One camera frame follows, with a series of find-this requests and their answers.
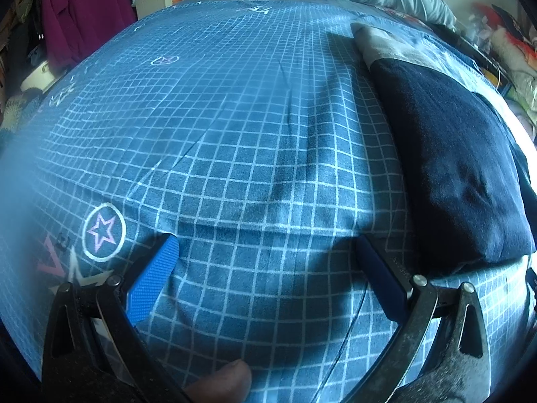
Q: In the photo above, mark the person's left hand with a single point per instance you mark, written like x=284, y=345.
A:
x=222, y=384

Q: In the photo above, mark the magenta jacket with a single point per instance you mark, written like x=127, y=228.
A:
x=84, y=21

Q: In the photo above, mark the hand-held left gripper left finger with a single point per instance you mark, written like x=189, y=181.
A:
x=153, y=277

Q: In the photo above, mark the dark navy pants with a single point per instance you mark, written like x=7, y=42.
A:
x=453, y=168

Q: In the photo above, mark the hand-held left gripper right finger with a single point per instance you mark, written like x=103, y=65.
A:
x=381, y=279

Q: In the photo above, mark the blue grid printed bedsheet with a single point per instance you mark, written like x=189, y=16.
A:
x=251, y=155

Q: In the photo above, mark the pile of colourful bags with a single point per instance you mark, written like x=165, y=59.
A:
x=512, y=63

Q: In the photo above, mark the white cardboard box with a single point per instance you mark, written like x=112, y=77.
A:
x=153, y=2

